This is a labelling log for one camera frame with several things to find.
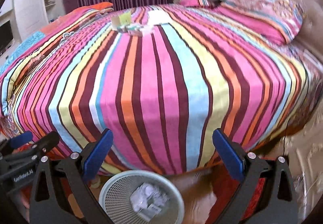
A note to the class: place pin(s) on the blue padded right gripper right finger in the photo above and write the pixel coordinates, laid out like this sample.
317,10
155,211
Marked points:
278,201

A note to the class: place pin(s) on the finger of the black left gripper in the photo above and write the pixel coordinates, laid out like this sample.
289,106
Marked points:
46,143
20,140

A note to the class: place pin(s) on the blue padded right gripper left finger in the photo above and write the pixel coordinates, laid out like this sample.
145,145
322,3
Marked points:
48,202

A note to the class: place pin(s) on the white paper ball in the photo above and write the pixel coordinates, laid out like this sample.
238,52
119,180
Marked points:
147,194

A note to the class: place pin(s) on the red shaggy rug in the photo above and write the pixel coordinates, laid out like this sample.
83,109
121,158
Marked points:
236,200

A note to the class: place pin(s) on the white mesh waste basket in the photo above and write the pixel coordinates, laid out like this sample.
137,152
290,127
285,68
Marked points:
115,195

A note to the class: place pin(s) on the small boxes in basket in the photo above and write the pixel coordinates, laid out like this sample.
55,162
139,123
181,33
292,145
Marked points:
150,212

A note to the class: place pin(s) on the colourful striped bedspread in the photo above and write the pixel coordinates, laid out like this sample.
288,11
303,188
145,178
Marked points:
162,95

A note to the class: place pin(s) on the green tissue pack far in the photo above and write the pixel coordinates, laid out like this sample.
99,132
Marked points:
128,27

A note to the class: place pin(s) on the green tissue pack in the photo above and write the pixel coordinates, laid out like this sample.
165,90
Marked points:
128,27
140,31

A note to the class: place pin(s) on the green tissue pack near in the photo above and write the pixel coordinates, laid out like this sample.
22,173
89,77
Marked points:
140,31

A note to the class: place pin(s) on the white shelf cabinet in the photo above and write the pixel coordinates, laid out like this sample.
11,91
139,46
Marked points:
22,18

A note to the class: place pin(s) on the small green carton box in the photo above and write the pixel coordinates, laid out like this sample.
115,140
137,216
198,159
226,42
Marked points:
121,20

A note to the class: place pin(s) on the orange folded pillow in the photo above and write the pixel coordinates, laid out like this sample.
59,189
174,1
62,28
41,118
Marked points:
75,14

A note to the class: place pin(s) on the white flat plastic pouch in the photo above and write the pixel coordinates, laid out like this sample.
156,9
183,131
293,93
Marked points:
157,17

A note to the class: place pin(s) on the floral patterned pillow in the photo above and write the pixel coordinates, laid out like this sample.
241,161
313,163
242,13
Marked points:
279,21

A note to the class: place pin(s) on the pink striped small pillow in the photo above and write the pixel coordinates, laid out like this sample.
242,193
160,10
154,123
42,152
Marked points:
198,3

